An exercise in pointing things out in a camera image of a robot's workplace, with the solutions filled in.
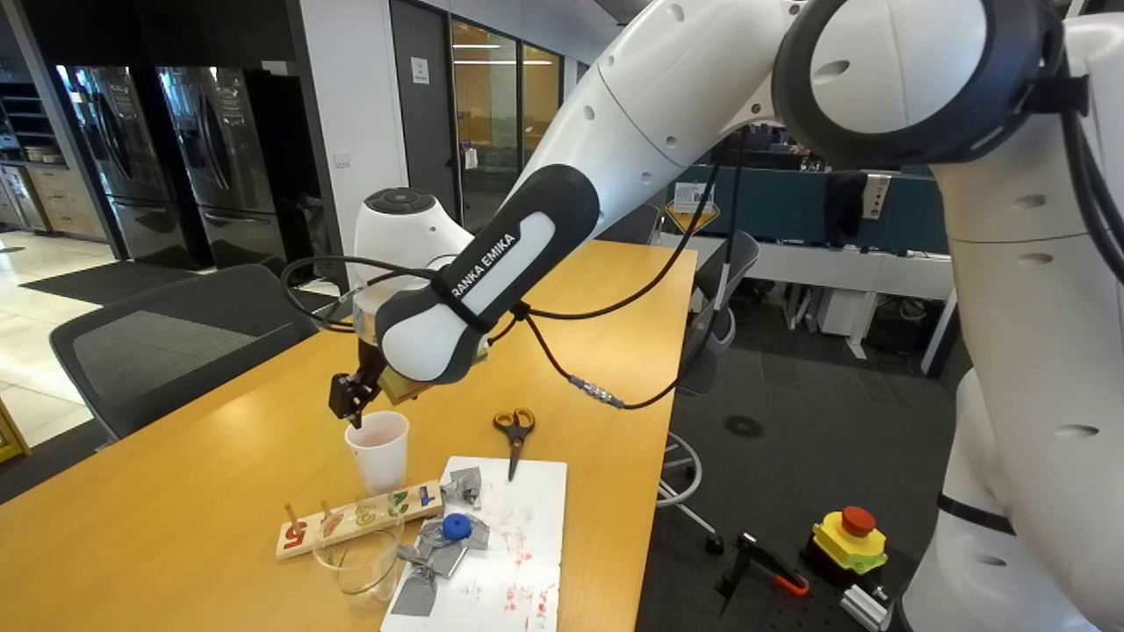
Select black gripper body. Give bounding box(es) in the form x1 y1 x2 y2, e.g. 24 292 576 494
328 345 385 420

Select white paper cup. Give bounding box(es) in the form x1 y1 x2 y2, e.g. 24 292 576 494
344 411 410 491

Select wooden number puzzle board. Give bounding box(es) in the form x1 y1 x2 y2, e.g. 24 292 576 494
274 480 447 557

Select crumpled grey tape piece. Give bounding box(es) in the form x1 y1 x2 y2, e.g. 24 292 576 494
442 467 482 507

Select orange grey scissors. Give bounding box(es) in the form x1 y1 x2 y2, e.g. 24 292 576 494
493 408 538 476

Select grey mesh office chair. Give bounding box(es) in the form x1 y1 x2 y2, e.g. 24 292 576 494
49 264 317 437

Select white whiteboard sheet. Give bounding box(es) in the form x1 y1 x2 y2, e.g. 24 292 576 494
379 457 569 632

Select black orange clamp tool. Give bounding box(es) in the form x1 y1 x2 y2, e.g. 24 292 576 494
716 530 810 601

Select yellow red emergency stop button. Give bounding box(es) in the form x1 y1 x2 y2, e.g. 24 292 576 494
810 507 890 577

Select wrist camera mount block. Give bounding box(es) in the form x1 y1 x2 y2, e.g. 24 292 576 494
377 368 420 404

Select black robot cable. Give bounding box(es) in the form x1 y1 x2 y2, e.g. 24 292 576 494
278 137 752 415

